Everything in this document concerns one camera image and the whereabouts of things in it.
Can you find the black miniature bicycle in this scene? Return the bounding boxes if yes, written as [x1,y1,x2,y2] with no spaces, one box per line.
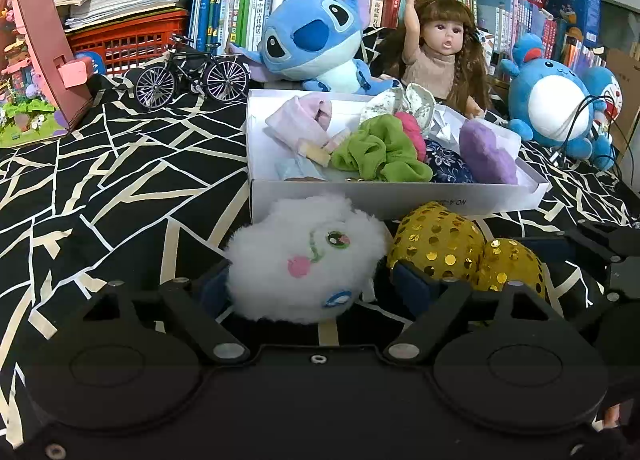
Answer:
[134,33,251,114]

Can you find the black cables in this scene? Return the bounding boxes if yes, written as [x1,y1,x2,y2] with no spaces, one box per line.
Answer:
[550,93,640,201]

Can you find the beige sponge block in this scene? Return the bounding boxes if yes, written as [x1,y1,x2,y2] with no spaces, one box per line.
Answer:
[297,137,332,166]

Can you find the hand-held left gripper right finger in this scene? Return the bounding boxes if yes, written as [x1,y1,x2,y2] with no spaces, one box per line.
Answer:
[384,260,568,366]

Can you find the blue round container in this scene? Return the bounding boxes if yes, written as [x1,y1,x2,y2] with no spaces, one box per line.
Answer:
[74,50,107,76]

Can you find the white floral cloth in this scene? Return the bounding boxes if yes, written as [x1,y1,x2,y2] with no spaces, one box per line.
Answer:
[359,83,437,133]

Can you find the round blue mouse plush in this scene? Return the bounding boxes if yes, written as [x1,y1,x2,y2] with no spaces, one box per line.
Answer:
[500,33,613,161]

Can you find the pink triangular dollhouse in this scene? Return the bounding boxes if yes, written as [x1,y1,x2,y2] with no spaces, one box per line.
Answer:
[0,0,98,148]

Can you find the red plastic basket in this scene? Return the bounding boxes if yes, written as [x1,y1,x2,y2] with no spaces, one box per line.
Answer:
[65,10,190,76]

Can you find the pale pink cloth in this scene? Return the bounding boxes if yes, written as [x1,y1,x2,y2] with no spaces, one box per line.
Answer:
[265,93,333,151]

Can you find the navy floral pouch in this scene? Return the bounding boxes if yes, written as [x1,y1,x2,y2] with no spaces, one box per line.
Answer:
[424,139,476,184]

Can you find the blue face mask pack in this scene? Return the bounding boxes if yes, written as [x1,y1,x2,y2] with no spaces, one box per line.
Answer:
[275,155,326,181]

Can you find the blue alien plush toy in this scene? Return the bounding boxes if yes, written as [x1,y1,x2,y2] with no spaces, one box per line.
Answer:
[227,0,401,96]

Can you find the green scrunchie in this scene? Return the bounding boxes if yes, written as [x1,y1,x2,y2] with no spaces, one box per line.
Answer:
[330,115,433,183]

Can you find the pink and white packet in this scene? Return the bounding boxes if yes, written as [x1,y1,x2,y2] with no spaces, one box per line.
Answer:
[322,127,353,151]

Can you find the black white lined blanket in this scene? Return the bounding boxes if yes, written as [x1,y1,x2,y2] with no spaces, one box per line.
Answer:
[0,73,640,446]

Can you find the brown haired doll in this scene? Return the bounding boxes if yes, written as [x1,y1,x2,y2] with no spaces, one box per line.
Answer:
[380,0,493,118]

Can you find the white cardboard box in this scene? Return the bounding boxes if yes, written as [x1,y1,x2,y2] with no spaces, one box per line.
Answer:
[245,88,551,223]

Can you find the purple fluffy pad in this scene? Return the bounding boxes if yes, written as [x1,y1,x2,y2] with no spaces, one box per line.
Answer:
[459,119,519,185]

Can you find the blue cat plush toy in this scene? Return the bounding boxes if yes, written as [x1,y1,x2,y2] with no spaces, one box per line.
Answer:
[582,65,626,171]

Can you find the white fluffy plush face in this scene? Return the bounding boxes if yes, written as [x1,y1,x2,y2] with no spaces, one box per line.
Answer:
[222,193,391,325]

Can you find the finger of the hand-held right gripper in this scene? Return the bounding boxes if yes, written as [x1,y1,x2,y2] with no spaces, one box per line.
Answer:
[522,223,640,263]

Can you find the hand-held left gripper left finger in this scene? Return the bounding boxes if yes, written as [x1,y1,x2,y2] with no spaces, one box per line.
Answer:
[82,263,251,366]

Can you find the pink round cushion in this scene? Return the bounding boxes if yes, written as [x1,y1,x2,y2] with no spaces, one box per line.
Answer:
[395,112,427,161]

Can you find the blue cardboard box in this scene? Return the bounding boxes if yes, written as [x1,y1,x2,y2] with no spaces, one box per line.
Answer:
[542,0,603,48]

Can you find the white crinkled cloth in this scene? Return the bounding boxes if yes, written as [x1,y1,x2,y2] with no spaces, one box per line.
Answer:
[425,108,468,142]

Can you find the brown cardboard box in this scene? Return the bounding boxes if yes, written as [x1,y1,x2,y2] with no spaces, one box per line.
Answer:
[602,48,640,166]

